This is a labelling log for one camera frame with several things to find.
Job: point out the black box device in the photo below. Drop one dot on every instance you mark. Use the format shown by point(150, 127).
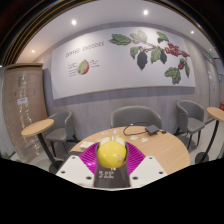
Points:
point(152, 129)

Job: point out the grey upholstered chair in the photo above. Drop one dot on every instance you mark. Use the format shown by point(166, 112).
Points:
point(60, 128)
point(135, 115)
point(190, 116)

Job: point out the round wooden side table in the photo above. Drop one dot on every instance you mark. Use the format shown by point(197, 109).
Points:
point(216, 114)
point(36, 127)

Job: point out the ceiling spotlights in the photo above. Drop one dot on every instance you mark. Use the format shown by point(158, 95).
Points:
point(73, 22)

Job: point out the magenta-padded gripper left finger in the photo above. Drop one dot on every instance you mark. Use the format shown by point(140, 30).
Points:
point(74, 169)

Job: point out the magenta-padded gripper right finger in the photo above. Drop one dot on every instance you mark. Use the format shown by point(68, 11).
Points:
point(148, 170)

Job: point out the small white box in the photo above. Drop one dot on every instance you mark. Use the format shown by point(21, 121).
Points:
point(86, 145)

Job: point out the grey door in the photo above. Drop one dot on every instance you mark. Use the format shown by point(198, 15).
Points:
point(212, 83)

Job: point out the white paper packet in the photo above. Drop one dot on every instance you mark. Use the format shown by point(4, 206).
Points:
point(134, 137)
point(144, 140)

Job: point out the wrapped wooden cabinet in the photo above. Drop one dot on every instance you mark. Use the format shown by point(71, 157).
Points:
point(25, 100)

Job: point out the coffee plant wall mural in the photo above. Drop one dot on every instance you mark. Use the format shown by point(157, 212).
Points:
point(116, 63)

